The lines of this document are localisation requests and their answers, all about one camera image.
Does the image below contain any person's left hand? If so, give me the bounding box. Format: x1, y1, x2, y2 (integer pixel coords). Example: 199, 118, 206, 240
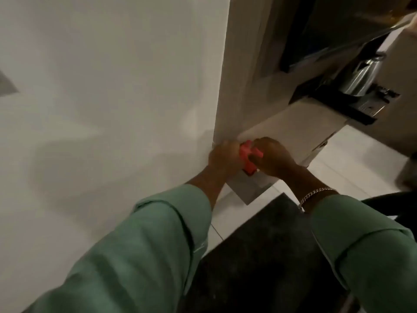
208, 141, 246, 177

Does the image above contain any person's right hand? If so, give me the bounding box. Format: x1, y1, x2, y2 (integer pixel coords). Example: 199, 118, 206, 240
250, 137, 298, 180

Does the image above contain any pink plastic tool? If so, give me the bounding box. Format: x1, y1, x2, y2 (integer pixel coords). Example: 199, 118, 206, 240
239, 140, 264, 176

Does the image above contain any person's left forearm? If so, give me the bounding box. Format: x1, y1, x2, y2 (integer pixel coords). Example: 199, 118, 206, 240
20, 166, 228, 313

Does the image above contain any person's right forearm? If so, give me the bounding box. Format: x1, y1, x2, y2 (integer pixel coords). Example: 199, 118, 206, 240
283, 165, 417, 313

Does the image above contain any light wooden cabinet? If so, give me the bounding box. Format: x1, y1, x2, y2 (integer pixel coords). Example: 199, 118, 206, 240
213, 0, 417, 168

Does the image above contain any black kitchen appliance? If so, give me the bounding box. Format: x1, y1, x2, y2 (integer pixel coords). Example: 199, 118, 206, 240
288, 83, 400, 126

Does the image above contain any dark floor mat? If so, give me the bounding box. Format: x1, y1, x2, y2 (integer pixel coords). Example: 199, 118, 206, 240
177, 193, 351, 313

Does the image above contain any stainless steel kettle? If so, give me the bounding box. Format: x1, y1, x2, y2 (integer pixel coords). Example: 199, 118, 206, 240
339, 53, 386, 96

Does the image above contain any silver chain bracelet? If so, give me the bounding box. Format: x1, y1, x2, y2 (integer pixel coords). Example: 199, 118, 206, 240
298, 187, 338, 212

